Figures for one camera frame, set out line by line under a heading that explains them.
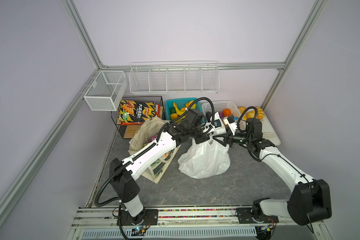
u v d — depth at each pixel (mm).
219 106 1157
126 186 416
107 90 1023
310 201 408
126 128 1085
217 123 617
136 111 933
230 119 679
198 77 1030
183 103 1194
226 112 1117
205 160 774
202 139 659
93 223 736
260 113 1159
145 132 834
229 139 680
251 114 1138
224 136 688
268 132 1032
